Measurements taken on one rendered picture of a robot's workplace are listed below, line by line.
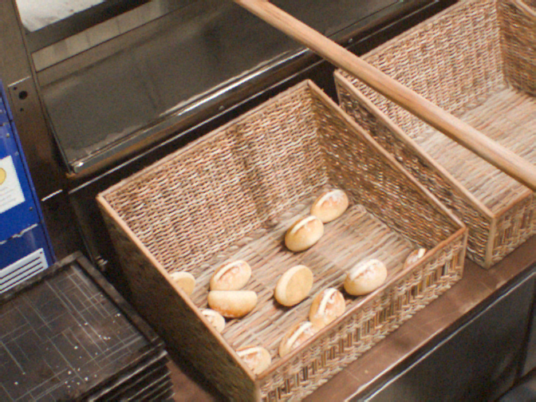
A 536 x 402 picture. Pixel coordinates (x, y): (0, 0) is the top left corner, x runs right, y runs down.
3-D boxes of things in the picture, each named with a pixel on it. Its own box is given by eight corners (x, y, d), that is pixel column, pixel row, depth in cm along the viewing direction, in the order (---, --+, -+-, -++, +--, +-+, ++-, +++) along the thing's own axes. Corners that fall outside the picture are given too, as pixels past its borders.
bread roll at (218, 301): (255, 289, 183) (254, 318, 182) (258, 290, 190) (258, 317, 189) (204, 289, 184) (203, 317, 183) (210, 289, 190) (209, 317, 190)
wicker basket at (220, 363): (112, 290, 196) (88, 193, 177) (311, 168, 221) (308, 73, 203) (260, 437, 168) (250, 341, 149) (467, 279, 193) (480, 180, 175)
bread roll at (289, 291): (321, 282, 191) (304, 284, 195) (305, 257, 189) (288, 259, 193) (293, 313, 185) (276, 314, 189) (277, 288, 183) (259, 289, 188)
